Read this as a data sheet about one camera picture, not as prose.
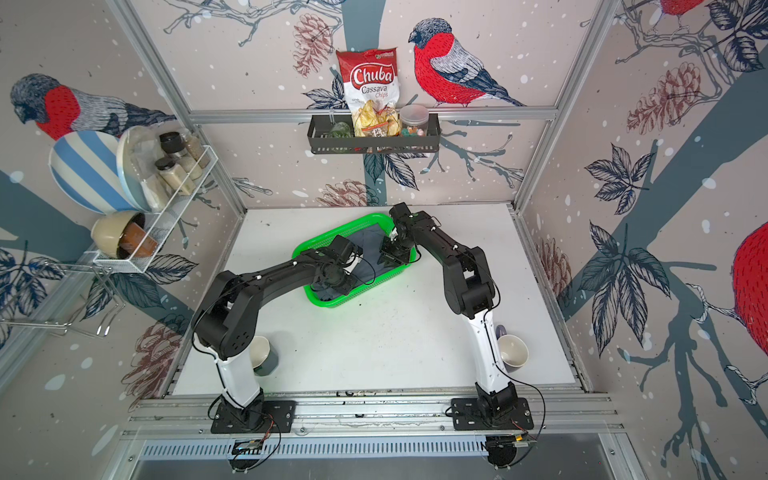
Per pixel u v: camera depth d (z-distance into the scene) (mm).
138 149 673
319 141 861
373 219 1067
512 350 781
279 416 728
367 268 994
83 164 635
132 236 633
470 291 591
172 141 791
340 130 916
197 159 853
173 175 761
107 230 601
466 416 728
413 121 827
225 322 489
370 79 794
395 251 878
